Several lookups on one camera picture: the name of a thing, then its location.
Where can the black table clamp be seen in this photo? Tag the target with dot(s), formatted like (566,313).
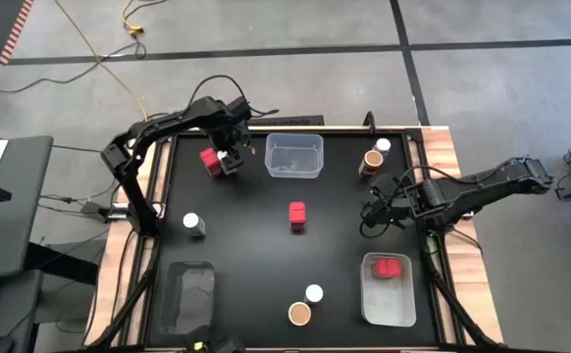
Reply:
(369,122)

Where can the brown-lid furikake seasoning jar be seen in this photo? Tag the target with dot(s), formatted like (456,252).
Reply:
(373,159)
(299,314)

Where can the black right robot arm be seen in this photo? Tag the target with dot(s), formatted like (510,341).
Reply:
(486,184)

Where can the black device with yellow tag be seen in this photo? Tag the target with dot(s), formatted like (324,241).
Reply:
(217,345)

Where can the frosted white plastic bin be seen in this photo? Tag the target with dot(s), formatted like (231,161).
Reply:
(388,304)

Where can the black desk base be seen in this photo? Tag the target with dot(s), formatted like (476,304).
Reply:
(60,262)

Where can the grey desk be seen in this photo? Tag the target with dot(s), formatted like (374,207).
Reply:
(15,220)

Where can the clear plastic bin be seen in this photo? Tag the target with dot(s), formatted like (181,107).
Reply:
(310,166)
(187,299)

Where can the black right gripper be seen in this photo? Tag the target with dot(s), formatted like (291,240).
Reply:
(399,207)

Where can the red spice tin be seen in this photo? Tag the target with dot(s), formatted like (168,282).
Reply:
(297,212)
(388,268)
(209,159)

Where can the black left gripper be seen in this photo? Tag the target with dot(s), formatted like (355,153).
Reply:
(234,136)

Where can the black power strip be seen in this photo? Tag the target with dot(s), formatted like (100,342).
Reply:
(295,120)

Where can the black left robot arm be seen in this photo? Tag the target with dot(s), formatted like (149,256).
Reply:
(177,117)

